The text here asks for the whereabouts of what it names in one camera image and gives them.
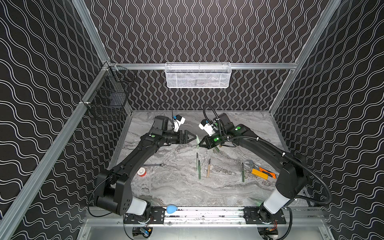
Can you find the metal wrench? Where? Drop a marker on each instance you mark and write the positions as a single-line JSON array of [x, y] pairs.
[[154, 165]]

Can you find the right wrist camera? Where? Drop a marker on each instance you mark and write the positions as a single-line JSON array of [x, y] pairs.
[[209, 127]]

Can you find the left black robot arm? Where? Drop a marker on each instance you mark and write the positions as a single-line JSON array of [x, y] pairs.
[[113, 192]]

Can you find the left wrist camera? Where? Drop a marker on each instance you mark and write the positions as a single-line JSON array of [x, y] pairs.
[[178, 120]]

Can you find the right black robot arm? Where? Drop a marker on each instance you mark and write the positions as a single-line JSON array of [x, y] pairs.
[[293, 171]]

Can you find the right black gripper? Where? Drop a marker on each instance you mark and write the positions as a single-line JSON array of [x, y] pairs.
[[207, 141]]

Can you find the tan pen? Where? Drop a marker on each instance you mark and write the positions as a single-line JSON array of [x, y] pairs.
[[208, 168]]

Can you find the aluminium front rail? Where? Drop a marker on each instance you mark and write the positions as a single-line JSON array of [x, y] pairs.
[[194, 217]]

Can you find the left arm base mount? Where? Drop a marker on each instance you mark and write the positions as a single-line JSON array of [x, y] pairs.
[[150, 216]]

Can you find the orange yellow box cutter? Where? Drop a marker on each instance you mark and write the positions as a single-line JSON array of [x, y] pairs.
[[264, 174]]

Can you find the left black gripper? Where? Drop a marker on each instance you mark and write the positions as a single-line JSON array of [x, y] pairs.
[[181, 137]]

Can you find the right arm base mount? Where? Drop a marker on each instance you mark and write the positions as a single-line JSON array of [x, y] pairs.
[[260, 216]]

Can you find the black wire mesh basket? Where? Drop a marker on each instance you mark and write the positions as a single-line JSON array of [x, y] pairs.
[[108, 102]]

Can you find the blue egg-shaped object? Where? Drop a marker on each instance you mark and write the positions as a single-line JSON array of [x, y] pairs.
[[171, 209]]

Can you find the red white tape roll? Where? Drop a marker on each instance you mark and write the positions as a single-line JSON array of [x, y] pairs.
[[141, 172]]

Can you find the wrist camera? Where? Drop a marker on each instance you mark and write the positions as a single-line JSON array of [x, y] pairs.
[[209, 127], [178, 120]]

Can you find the white wire mesh basket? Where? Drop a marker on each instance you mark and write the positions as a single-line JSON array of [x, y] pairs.
[[195, 75]]

